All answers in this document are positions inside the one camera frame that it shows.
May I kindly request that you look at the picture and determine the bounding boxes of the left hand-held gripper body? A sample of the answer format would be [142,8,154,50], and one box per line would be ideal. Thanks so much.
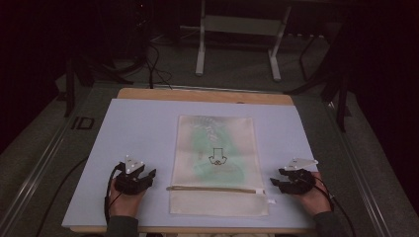
[113,155,148,196]

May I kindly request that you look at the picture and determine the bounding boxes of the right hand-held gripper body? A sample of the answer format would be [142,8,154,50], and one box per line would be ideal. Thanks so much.
[283,157,319,196]

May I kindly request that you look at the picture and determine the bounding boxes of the translucent zipper bag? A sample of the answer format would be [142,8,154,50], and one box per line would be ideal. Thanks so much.
[166,115,277,218]

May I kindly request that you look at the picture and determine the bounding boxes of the person's left hand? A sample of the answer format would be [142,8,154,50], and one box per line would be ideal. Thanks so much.
[108,179,146,219]

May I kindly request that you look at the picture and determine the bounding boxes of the person's right hand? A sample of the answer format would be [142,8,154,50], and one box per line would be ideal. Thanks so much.
[293,171,332,217]

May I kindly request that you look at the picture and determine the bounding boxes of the light blue mat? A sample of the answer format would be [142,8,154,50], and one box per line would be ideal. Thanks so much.
[61,98,319,231]

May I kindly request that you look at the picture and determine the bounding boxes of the green cloth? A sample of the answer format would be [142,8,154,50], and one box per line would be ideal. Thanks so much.
[189,126,246,186]

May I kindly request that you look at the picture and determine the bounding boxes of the black metal stand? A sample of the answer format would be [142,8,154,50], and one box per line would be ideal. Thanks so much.
[63,53,136,119]
[285,19,353,133]

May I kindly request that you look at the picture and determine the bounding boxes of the black tripod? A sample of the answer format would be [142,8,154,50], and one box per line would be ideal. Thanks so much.
[129,0,156,72]

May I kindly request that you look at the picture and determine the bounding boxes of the white metal stand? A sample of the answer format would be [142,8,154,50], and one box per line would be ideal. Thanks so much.
[195,0,293,83]

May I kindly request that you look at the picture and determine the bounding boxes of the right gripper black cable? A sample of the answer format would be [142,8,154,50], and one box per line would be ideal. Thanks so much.
[305,176,357,237]

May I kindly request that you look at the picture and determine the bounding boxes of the metal floor rail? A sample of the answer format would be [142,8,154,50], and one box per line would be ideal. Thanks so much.
[325,101,393,237]
[0,116,77,237]

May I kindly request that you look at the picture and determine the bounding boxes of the black floor cable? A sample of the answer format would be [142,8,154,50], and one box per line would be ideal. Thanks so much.
[35,157,89,237]

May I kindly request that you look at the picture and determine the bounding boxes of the tangled black cables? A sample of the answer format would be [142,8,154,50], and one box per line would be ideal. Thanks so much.
[143,41,174,90]

